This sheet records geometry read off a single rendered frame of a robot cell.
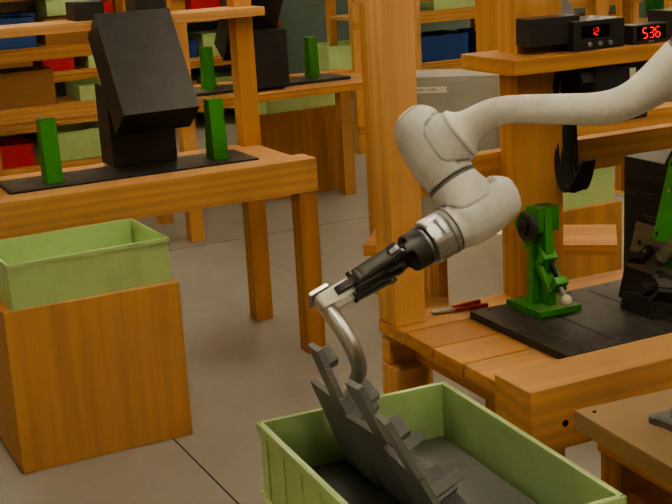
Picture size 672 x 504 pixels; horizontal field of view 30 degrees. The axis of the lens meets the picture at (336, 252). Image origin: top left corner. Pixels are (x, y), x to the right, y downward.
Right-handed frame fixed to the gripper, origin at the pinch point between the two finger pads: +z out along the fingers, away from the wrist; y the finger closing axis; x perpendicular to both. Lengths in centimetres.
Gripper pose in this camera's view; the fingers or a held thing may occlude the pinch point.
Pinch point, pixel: (334, 297)
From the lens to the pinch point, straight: 227.2
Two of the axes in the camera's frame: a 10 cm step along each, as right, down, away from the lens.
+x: 5.5, 7.5, -3.6
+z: -8.3, 4.8, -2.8
